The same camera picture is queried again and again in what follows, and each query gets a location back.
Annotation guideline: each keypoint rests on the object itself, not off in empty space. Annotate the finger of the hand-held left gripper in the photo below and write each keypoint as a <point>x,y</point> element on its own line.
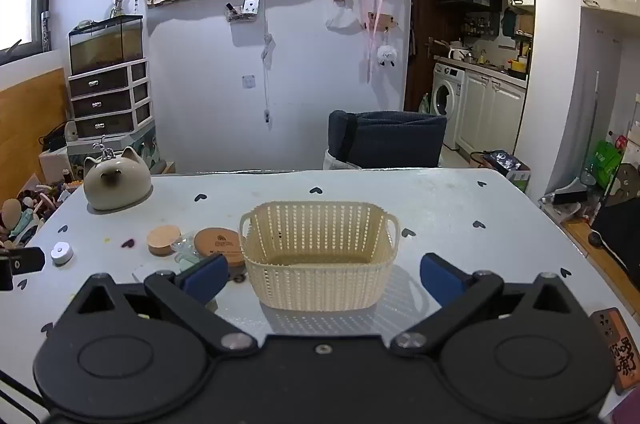
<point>27,260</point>

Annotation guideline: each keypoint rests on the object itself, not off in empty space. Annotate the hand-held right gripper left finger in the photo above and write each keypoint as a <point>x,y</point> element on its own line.
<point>207,276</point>

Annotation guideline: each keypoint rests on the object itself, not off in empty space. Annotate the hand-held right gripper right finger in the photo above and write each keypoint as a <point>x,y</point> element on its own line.
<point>440,276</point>

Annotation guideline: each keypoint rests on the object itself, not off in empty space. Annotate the brown wooden lid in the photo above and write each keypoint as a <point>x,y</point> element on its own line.
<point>217,244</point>

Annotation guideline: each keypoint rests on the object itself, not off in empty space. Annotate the small white jar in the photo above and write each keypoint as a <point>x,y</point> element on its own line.
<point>62,253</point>

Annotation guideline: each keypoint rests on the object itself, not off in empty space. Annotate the light wooden lid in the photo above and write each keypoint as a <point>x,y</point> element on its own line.
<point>163,238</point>

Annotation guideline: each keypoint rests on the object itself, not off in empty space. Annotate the cream plastic basket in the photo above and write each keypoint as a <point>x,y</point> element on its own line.
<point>320,279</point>

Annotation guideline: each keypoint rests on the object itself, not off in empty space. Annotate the pile of clutter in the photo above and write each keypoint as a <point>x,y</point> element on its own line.
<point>27,214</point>

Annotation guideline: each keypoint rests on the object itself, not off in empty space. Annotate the white box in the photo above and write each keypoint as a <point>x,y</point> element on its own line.
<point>52,164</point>

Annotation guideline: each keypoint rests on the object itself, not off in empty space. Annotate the cat-shaped ceramic jar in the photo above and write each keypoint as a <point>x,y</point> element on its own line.
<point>117,189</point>

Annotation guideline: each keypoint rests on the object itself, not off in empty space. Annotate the cardboard box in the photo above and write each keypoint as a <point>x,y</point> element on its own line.
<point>507,164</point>

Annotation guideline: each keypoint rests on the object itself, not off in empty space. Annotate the dark blue chair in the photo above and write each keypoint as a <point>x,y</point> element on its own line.
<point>395,139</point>

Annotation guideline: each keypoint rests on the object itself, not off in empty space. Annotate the white bag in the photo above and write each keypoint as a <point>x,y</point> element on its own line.
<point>337,160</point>

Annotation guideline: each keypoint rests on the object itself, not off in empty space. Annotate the white kitchen base cabinets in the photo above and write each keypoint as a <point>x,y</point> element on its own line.
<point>492,114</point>

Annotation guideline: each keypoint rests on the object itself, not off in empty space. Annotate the white washing machine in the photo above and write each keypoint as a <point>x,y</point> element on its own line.
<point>446,99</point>

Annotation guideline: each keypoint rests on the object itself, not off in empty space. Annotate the plastic drawer unit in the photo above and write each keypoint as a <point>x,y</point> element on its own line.
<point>107,99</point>

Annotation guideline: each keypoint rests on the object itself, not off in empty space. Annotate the black monitor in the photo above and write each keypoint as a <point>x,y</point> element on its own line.
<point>620,234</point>

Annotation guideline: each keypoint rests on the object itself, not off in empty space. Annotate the brown wooden plaque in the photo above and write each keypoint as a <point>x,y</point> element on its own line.
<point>617,349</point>

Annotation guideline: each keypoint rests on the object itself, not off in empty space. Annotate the green bag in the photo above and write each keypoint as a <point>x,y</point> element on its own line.
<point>606,162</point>

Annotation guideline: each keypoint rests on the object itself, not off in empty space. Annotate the white kettle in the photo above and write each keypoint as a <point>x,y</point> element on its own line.
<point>457,53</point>

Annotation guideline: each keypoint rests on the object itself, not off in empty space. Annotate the glass fish tank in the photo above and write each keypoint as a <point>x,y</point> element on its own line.
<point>105,47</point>

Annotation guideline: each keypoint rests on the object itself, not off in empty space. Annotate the plush sheep toy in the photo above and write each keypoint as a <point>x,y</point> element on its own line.
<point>386,56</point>

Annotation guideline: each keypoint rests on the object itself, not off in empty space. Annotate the pink ribbon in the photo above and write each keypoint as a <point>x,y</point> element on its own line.
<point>371,34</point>

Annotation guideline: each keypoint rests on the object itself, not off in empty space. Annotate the wall socket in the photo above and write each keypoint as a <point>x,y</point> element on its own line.
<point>249,82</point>

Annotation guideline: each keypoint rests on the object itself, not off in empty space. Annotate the wooden wall hook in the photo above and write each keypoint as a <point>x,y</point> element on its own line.
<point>384,22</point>

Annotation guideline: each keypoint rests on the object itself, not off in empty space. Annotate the clear wall organizer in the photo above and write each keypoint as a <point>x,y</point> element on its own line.
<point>242,10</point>

